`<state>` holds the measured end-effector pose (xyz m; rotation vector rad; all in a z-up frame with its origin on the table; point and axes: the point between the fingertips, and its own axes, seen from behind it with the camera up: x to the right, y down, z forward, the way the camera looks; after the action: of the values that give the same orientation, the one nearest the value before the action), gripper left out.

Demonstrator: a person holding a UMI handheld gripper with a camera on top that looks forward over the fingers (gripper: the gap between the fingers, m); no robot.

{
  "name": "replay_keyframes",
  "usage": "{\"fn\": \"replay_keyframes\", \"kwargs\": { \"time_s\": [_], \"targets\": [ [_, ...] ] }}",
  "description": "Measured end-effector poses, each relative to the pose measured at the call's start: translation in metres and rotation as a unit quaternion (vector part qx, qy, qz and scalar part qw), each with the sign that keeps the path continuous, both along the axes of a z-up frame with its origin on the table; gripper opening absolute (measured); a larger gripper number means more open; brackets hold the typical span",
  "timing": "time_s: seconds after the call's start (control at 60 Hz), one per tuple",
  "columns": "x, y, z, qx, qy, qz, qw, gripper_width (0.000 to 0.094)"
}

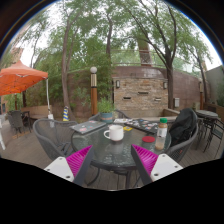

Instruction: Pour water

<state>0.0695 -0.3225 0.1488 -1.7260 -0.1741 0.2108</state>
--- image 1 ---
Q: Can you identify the round glass patio table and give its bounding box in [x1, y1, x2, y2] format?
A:
[71, 124, 171, 189]

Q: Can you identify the green-capped plastic bottle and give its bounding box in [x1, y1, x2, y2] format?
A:
[155, 118, 168, 150]

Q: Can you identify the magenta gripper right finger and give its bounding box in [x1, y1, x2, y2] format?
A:
[131, 144, 182, 185]

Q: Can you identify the potted green plant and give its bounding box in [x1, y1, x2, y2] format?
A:
[98, 97, 114, 123]

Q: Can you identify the globe lamp post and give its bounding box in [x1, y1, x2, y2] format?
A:
[90, 67, 97, 115]

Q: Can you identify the grey wicker chair right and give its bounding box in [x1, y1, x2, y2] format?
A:
[166, 127, 198, 163]

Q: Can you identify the grey laptop with stickers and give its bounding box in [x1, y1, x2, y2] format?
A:
[71, 120, 106, 134]

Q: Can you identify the red round lid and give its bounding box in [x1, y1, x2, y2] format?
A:
[142, 136, 155, 143]

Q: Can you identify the far round table right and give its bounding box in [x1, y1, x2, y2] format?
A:
[196, 110, 218, 139]

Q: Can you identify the grey wicker chair left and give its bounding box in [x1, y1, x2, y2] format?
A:
[33, 118, 77, 160]

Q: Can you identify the orange canopy tent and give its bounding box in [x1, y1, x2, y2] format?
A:
[0, 61, 48, 96]

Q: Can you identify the yellow small card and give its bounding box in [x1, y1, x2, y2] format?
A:
[123, 126, 133, 131]

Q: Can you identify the blue yellow striped cone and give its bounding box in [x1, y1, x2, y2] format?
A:
[63, 106, 69, 121]

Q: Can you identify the black backpack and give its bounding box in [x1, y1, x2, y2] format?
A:
[169, 108, 197, 146]

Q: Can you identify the dark chair far left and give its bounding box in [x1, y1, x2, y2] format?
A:
[8, 110, 31, 134]

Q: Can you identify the grey wicker chair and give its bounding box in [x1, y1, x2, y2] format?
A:
[166, 127, 198, 163]
[33, 118, 77, 160]

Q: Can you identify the black sticker-covered laptop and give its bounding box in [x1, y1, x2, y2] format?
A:
[126, 119, 158, 134]

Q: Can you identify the white ceramic mug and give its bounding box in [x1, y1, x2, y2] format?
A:
[104, 125, 124, 141]

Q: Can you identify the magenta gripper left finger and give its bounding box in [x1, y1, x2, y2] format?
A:
[45, 145, 94, 186]

